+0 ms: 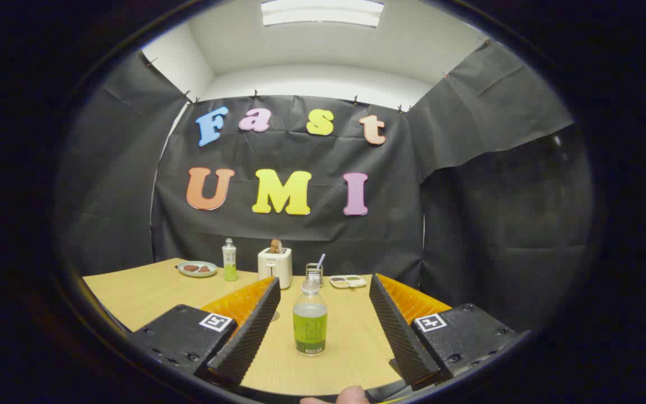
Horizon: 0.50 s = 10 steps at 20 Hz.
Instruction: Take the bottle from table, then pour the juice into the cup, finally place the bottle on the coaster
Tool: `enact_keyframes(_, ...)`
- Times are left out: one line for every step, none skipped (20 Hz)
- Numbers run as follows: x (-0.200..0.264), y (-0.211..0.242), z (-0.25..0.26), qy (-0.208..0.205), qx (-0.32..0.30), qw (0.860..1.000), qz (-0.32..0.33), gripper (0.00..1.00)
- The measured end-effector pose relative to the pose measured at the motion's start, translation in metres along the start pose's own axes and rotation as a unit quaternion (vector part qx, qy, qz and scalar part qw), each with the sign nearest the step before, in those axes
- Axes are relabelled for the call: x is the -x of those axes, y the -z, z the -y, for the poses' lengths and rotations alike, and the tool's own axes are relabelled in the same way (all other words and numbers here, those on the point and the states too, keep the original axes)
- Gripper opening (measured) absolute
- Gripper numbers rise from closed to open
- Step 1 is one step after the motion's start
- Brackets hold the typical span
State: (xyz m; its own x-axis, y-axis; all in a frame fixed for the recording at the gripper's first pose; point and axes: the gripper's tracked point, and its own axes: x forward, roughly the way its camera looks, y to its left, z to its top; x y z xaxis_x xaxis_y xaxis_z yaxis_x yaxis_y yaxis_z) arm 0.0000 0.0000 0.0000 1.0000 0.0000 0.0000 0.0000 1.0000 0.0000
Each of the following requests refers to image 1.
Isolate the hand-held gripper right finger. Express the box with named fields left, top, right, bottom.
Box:
left=369, top=273, right=525, bottom=392

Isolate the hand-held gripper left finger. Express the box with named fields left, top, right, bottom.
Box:
left=130, top=276, right=282, bottom=388

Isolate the clear bottle of green juice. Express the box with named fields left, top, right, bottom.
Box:
left=293, top=279, right=329, bottom=357

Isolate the white-labelled green drink bottle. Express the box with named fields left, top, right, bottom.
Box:
left=222, top=238, right=238, bottom=282

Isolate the white toaster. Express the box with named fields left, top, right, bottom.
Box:
left=258, top=247, right=293, bottom=290

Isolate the white divided dish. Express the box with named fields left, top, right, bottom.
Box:
left=329, top=274, right=367, bottom=289

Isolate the pale green plate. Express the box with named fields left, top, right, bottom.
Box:
left=178, top=261, right=218, bottom=278

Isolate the black backdrop cloth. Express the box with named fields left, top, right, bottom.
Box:
left=57, top=42, right=596, bottom=337

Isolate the wooden table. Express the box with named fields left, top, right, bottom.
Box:
left=83, top=258, right=453, bottom=396

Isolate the ceiling light panel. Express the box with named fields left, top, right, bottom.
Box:
left=261, top=0, right=384, bottom=27

